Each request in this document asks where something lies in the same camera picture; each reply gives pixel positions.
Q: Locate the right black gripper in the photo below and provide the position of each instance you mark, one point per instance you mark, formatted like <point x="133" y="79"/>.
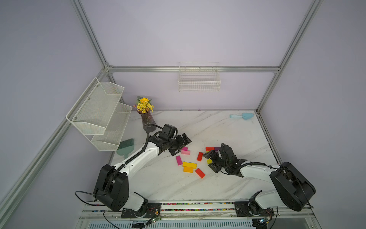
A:
<point x="216" y="154"/>

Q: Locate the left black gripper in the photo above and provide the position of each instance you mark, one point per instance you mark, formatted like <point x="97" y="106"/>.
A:
<point x="180" y="144"/>

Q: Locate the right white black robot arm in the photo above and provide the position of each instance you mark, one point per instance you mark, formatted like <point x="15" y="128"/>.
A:
<point x="291" y="188"/>

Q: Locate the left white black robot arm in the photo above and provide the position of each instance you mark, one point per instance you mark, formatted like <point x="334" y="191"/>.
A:
<point x="112" y="185"/>

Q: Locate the light pink block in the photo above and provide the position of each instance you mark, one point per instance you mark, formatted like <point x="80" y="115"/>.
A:
<point x="185" y="152"/>

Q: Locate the magenta block lower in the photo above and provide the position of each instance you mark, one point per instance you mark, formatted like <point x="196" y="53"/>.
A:
<point x="179" y="160"/>

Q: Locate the yellow large block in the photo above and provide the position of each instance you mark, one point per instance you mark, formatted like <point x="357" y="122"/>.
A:
<point x="189" y="165"/>

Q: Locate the orange block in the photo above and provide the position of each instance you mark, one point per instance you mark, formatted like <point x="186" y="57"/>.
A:
<point x="188" y="169"/>

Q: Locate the dark glass vase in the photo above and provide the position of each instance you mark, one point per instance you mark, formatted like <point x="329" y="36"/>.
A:
<point x="148" y="122"/>

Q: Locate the yellow flower bouquet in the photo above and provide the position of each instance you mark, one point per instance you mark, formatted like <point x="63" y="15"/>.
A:
<point x="143" y="105"/>

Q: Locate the teal scoop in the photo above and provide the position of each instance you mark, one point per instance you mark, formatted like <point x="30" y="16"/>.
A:
<point x="245" y="116"/>

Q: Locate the lower white mesh shelf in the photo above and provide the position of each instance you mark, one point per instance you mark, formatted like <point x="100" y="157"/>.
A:
<point x="112" y="137"/>

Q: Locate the white mesh shelf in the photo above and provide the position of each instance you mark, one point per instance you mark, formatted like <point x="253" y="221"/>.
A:
<point x="94" y="109"/>
<point x="112" y="137"/>

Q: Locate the upper white mesh shelf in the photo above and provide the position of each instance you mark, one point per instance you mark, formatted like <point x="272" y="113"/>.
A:
<point x="94" y="109"/>

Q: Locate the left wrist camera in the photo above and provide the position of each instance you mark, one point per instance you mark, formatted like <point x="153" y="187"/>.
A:
<point x="168" y="132"/>

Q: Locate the aluminium front rail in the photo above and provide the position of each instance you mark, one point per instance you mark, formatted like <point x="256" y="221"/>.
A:
<point x="215" y="209"/>

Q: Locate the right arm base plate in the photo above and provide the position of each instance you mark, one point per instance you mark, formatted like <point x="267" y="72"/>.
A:
<point x="251" y="209"/>

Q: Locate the white wire wall basket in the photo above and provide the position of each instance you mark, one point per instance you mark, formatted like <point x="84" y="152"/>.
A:
<point x="199" y="77"/>

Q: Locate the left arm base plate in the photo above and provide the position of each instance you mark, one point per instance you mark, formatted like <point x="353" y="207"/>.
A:
<point x="148" y="210"/>

